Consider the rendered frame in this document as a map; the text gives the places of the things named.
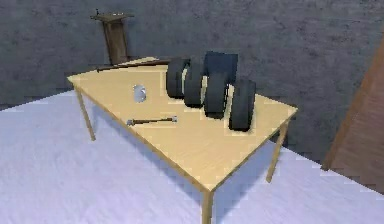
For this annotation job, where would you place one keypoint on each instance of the black round weight disc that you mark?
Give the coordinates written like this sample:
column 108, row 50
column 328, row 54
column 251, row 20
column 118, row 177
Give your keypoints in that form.
column 194, row 86
column 216, row 95
column 175, row 78
column 242, row 105

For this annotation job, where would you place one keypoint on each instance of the small silver cup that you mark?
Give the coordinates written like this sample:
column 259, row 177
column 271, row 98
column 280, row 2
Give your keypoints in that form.
column 139, row 93

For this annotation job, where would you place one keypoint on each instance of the light wooden table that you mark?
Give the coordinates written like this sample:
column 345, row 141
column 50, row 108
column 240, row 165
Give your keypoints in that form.
column 200, row 146

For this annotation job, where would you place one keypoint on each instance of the brown wooden door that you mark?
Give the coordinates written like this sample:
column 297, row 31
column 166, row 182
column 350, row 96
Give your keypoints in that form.
column 361, row 133

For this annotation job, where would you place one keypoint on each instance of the long dark brown bat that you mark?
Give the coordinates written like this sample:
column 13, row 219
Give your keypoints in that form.
column 133, row 65

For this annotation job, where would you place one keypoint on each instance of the dark rod with silver ends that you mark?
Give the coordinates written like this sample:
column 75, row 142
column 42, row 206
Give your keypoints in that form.
column 151, row 120

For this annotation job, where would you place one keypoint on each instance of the dark blue square box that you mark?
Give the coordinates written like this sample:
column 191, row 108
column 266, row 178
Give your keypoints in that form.
column 221, row 64

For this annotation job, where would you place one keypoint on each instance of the dark brown wooden stand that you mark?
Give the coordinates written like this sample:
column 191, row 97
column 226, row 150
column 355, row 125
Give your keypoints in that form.
column 115, row 38

